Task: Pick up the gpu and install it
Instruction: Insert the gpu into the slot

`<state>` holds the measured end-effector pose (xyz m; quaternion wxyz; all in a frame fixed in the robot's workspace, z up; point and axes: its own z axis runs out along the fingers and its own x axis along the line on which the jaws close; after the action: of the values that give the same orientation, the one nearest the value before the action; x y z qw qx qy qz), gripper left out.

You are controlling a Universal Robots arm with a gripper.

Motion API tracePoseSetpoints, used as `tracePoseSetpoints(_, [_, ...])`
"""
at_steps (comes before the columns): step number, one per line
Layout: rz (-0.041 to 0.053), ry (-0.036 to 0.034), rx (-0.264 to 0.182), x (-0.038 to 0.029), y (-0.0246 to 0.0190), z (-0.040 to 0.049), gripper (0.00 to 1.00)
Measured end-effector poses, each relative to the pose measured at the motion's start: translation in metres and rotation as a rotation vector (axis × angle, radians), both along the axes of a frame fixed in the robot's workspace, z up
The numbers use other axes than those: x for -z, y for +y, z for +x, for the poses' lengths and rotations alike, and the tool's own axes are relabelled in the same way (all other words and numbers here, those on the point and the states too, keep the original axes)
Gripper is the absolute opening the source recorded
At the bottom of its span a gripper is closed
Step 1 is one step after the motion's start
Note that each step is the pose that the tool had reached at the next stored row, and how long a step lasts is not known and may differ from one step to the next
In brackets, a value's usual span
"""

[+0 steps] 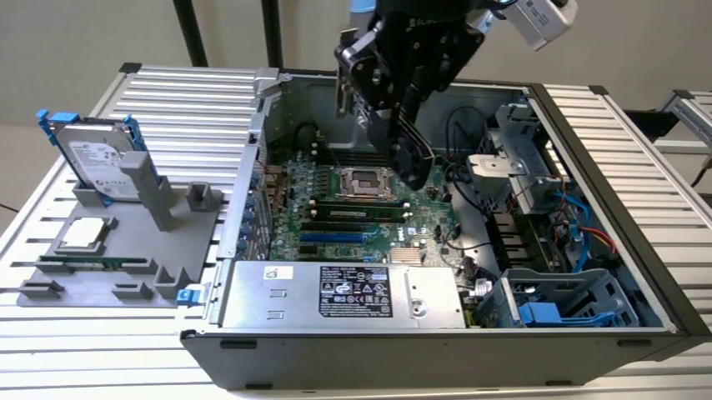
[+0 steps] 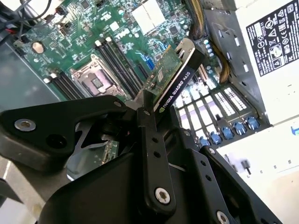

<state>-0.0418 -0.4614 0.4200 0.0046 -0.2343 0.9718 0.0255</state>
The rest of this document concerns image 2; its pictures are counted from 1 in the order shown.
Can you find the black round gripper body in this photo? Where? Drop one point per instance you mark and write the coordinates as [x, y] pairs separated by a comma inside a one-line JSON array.
[[98, 193]]

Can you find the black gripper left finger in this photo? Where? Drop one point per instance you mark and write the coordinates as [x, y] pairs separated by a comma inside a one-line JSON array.
[[53, 116]]

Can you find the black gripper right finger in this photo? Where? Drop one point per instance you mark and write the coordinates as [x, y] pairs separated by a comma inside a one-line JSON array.
[[210, 182]]

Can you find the green graphics card black shroud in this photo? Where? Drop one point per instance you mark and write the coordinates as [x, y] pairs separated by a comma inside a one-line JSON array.
[[177, 86]]

